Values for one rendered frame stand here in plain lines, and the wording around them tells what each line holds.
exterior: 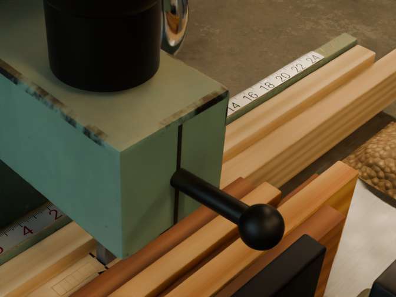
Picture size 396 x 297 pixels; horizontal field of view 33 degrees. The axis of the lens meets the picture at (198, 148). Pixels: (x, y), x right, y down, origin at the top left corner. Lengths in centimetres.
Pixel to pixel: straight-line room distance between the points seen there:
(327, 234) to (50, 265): 16
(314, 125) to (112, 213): 25
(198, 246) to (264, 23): 224
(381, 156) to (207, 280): 23
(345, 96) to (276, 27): 203
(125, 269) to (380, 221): 20
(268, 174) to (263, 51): 194
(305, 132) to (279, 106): 3
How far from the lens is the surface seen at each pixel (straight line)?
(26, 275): 39
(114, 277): 39
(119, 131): 28
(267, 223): 28
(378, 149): 54
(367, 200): 52
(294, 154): 50
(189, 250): 39
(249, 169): 46
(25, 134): 34
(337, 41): 59
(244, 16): 263
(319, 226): 39
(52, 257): 39
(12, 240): 40
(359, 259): 48
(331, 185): 41
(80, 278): 40
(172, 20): 46
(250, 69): 231
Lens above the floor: 125
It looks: 40 degrees down
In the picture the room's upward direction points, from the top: 4 degrees clockwise
